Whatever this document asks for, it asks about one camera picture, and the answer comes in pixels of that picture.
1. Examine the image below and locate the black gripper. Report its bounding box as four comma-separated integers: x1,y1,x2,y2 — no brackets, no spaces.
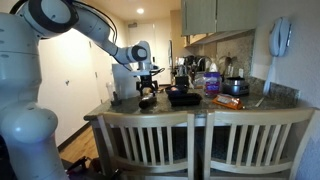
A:
136,75,158,95

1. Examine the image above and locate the dark bottle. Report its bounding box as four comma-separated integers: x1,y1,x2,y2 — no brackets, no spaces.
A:
139,97,157,109

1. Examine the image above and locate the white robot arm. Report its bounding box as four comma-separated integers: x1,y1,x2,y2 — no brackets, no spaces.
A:
0,0,157,180

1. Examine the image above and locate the black plastic tray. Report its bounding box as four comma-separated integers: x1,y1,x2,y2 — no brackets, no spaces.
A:
168,93,202,106

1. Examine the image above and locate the dark bowl with food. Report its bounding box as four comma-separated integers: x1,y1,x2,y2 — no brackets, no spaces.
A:
165,85,188,96

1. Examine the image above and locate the wooden chair near robot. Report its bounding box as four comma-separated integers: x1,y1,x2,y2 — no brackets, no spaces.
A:
98,111,195,180

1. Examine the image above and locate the clear jar with purple lid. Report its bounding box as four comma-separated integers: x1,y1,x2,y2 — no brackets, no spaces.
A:
204,72,221,97

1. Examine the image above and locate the orange snack package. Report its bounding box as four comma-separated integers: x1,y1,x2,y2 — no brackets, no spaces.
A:
212,94,243,110

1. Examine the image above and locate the black rice cooker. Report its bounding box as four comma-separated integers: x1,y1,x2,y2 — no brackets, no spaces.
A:
222,76,249,96

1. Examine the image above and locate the white wall phone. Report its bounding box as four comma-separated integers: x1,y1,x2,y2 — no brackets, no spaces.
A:
263,17,291,95

